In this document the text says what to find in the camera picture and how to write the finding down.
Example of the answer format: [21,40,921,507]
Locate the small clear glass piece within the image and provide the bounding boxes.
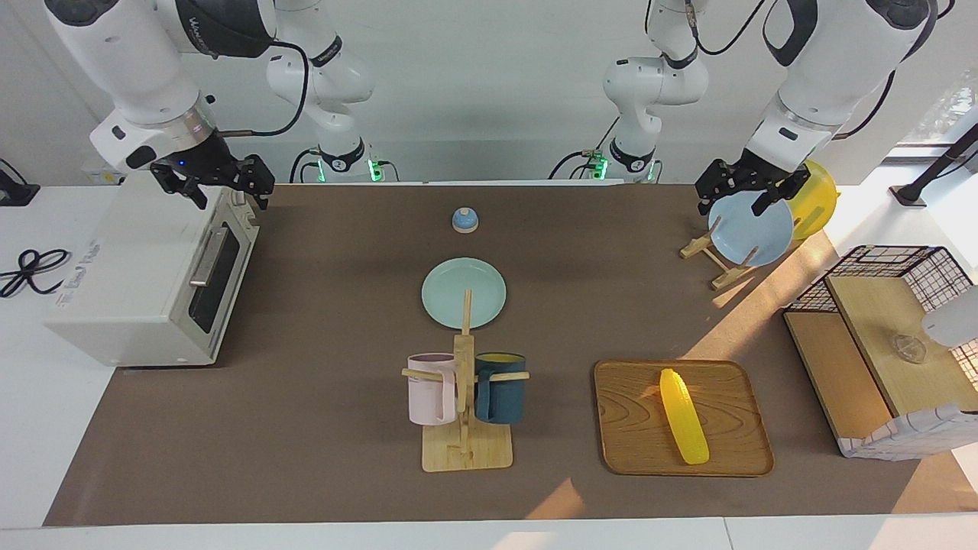
[890,334,928,365]

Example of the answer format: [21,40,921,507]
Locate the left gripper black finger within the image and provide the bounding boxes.
[753,170,811,216]
[695,159,727,216]

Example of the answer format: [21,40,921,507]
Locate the wooden two-step shelf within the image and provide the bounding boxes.
[785,273,978,444]

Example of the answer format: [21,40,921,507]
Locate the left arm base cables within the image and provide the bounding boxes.
[549,115,662,183]

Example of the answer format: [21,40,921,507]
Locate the wooden plate rack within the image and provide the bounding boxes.
[680,225,765,291]

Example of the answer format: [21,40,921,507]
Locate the wooden serving tray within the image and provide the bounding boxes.
[594,359,775,478]

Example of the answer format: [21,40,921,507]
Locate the light blue plate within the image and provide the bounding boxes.
[708,191,795,268]

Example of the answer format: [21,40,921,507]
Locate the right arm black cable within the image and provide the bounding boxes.
[218,40,311,140]

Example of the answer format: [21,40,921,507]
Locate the yellow corn cob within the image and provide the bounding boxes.
[659,368,710,465]

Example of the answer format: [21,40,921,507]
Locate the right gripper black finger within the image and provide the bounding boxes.
[241,155,276,209]
[151,165,209,211]

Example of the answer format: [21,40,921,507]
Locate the yellow plate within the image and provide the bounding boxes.
[783,159,840,241]

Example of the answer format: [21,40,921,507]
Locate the white toaster oven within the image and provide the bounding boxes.
[44,170,261,369]

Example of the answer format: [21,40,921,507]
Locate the black wire basket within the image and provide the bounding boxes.
[787,244,978,383]

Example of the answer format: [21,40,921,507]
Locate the brown table mat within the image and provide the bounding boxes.
[44,183,937,528]

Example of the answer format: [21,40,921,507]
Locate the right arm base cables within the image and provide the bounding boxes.
[289,147,398,184]

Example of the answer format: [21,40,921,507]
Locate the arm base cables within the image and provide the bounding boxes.
[289,147,398,184]
[549,115,662,183]

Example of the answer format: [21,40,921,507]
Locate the pink mug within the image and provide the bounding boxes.
[407,353,458,426]

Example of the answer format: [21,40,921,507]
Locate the wooden mug tree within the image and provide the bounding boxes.
[402,289,530,473]

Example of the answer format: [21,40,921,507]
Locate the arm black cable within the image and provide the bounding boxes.
[218,40,311,140]
[646,0,956,141]

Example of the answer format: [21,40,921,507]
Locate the toaster oven glass door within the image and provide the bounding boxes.
[172,187,261,364]

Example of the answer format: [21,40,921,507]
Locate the dark blue mug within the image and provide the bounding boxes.
[474,352,527,425]

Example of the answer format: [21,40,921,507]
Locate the mint green plate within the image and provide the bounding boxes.
[421,257,507,331]

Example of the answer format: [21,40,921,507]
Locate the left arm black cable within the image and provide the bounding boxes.
[646,0,956,141]

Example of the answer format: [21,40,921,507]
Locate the black coiled cable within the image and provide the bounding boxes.
[0,248,71,299]

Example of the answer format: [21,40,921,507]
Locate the white checked cloth liner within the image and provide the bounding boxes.
[837,403,978,461]

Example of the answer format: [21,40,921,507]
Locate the white rounded device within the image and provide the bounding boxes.
[921,285,978,348]

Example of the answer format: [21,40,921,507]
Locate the black clamp mount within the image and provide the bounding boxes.
[0,159,40,207]

